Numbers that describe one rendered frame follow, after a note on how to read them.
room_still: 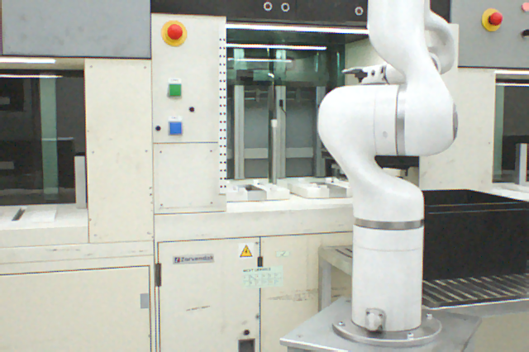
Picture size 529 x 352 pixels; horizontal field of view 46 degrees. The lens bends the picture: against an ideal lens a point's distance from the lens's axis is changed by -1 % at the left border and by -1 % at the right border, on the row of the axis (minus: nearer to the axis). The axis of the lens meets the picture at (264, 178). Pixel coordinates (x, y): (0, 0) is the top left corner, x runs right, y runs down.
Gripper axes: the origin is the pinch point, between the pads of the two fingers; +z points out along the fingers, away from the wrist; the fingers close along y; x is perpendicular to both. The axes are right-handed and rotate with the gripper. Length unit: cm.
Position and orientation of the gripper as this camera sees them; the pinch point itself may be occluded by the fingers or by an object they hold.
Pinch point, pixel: (369, 77)
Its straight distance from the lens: 181.4
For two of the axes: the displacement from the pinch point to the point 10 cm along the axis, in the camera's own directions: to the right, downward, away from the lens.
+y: 9.6, -0.2, 2.7
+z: -2.7, -0.9, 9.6
